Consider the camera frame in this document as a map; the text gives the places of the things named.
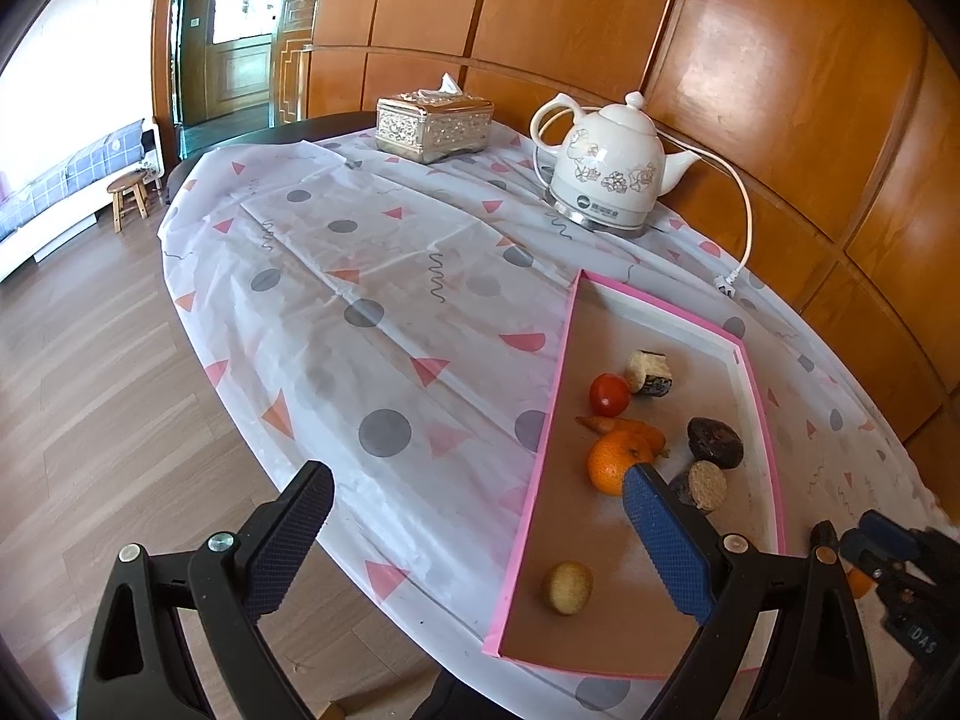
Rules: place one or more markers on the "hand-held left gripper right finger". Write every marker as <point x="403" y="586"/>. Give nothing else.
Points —
<point x="667" y="540"/>

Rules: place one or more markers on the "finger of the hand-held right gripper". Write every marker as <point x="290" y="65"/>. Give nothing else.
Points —
<point x="889" y="526"/>
<point x="859" y="549"/>

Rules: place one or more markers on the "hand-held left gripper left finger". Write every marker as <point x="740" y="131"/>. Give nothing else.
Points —
<point x="289" y="540"/>

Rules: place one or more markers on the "small orange object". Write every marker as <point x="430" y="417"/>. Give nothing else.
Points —
<point x="859" y="583"/>

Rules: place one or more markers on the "pink shallow box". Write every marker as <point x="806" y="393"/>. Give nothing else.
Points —
<point x="592" y="525"/>

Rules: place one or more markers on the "orange tangerine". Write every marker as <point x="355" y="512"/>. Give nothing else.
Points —
<point x="609" y="465"/>

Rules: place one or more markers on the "orange carrot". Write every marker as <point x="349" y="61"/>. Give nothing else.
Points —
<point x="630" y="429"/>

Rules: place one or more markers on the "red tomato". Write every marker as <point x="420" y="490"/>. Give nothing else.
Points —
<point x="609" y="395"/>

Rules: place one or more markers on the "dark purple round fruit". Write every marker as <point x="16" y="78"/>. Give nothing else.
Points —
<point x="716" y="442"/>

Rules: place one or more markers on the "small brown potato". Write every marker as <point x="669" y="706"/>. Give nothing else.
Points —
<point x="568" y="586"/>

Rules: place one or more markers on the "white patterned tablecloth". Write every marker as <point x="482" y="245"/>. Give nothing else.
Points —
<point x="390" y="315"/>

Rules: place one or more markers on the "white floral electric kettle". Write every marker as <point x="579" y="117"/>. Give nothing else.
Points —
<point x="607" y="165"/>

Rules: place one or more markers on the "small wooden stool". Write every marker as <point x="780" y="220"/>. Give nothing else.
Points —
<point x="129" y="195"/>

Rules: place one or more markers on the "dark round table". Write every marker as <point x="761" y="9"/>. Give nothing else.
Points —
<point x="225" y="142"/>

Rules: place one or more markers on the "blue plaid sofa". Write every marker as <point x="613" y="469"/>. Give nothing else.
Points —
<point x="60" y="180"/>

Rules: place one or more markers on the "silver ornate tissue box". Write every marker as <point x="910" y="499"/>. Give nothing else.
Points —
<point x="433" y="124"/>

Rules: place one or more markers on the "wooden door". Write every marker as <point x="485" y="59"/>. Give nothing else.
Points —
<point x="240" y="37"/>

